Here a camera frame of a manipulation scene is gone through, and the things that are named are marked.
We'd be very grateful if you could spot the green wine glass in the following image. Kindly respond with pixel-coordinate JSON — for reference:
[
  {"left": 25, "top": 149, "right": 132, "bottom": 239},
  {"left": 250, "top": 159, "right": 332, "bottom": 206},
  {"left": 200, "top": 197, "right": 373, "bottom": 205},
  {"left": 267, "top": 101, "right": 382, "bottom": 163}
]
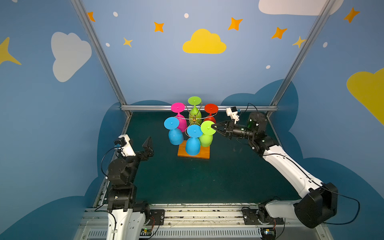
[
  {"left": 199, "top": 121, "right": 216, "bottom": 148},
  {"left": 188, "top": 96, "right": 202, "bottom": 125}
]

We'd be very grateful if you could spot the blue wine glass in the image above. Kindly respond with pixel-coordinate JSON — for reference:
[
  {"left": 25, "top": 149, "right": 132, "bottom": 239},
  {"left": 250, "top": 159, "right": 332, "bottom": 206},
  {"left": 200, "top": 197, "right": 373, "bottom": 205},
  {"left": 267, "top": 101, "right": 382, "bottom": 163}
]
[
  {"left": 164, "top": 117, "right": 184, "bottom": 146},
  {"left": 186, "top": 125, "right": 203, "bottom": 156}
]

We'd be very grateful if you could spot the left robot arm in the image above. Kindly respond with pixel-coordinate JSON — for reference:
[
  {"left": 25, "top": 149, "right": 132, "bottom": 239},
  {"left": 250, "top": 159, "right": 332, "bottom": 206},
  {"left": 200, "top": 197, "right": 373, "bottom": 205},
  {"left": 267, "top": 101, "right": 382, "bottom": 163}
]
[{"left": 105, "top": 135, "right": 154, "bottom": 240}]

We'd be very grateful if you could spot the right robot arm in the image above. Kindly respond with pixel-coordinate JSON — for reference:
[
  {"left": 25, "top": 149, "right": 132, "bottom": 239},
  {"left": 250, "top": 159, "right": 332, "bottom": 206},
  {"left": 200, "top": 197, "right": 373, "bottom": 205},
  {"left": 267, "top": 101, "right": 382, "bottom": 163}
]
[{"left": 211, "top": 109, "right": 341, "bottom": 229}]

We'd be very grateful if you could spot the red wine glass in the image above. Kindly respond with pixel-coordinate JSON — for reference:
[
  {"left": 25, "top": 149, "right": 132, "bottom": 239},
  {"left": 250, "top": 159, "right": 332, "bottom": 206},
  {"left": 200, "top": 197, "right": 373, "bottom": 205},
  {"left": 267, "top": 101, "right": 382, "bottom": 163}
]
[{"left": 204, "top": 104, "right": 219, "bottom": 124}]

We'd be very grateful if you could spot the pink wine glass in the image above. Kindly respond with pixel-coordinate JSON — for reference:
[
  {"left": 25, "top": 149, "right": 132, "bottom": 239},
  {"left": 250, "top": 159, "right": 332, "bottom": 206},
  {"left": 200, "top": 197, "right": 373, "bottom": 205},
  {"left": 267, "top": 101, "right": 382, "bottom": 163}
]
[{"left": 171, "top": 103, "right": 188, "bottom": 133}]

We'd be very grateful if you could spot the left small circuit board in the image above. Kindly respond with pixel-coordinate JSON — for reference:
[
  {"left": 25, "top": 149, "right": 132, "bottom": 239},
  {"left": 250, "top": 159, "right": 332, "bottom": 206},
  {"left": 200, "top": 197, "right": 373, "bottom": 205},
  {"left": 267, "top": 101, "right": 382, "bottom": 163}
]
[{"left": 140, "top": 228, "right": 153, "bottom": 237}]

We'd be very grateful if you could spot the small circuit board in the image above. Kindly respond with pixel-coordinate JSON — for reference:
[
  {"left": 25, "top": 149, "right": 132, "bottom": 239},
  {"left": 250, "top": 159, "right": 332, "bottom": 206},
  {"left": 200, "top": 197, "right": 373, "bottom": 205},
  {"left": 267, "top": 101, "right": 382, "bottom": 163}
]
[
  {"left": 140, "top": 228, "right": 153, "bottom": 237},
  {"left": 261, "top": 228, "right": 277, "bottom": 240}
]

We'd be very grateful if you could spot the right small circuit board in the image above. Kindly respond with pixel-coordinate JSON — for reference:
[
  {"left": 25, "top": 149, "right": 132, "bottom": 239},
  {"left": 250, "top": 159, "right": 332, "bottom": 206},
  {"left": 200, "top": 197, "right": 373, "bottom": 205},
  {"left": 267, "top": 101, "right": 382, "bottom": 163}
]
[{"left": 261, "top": 228, "right": 277, "bottom": 240}]

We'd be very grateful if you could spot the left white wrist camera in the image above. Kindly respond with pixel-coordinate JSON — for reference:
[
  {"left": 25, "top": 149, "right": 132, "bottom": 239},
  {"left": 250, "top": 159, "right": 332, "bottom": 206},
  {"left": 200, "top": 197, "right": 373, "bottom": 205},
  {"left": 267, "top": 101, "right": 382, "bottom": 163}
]
[{"left": 114, "top": 134, "right": 136, "bottom": 158}]

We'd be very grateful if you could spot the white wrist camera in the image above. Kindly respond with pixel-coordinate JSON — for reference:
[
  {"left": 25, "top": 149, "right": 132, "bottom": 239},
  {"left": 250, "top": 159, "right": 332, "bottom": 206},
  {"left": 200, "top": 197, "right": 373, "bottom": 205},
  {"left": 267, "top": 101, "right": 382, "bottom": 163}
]
[
  {"left": 226, "top": 107, "right": 240, "bottom": 124},
  {"left": 114, "top": 134, "right": 136, "bottom": 158}
]

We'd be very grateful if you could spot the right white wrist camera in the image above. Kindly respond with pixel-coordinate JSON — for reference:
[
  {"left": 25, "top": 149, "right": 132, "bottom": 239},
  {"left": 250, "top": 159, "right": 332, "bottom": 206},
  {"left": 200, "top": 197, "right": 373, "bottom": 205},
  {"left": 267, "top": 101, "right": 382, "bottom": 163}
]
[{"left": 226, "top": 107, "right": 240, "bottom": 124}]

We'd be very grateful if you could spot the wooden base wire glass rack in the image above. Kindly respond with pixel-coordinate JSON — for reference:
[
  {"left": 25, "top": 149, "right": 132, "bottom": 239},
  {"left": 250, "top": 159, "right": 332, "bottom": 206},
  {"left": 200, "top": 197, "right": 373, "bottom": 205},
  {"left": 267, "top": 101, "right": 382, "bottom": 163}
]
[{"left": 176, "top": 103, "right": 218, "bottom": 160}]

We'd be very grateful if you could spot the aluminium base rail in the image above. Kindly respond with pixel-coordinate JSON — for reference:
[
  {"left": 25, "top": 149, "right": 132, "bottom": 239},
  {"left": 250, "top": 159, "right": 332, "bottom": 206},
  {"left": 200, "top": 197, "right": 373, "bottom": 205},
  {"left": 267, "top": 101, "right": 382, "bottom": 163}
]
[{"left": 74, "top": 203, "right": 333, "bottom": 240}]

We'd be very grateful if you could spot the right aluminium frame post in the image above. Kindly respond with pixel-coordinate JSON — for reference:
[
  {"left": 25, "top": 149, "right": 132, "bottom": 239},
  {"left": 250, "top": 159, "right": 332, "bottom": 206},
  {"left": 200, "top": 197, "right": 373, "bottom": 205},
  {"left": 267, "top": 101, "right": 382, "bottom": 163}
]
[{"left": 266, "top": 0, "right": 336, "bottom": 119}]

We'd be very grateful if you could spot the aluminium frame post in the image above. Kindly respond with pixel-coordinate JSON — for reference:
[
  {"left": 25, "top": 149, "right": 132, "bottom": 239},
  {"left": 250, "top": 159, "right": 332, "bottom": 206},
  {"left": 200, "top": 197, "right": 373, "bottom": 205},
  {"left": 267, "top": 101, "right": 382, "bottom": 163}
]
[
  {"left": 266, "top": 0, "right": 336, "bottom": 119},
  {"left": 71, "top": 0, "right": 127, "bottom": 107}
]

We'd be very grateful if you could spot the left aluminium frame post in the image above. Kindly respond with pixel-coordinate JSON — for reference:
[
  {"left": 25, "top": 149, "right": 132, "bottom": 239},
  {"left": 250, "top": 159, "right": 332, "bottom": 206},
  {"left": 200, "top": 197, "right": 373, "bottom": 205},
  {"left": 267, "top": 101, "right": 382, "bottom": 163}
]
[{"left": 71, "top": 0, "right": 127, "bottom": 107}]

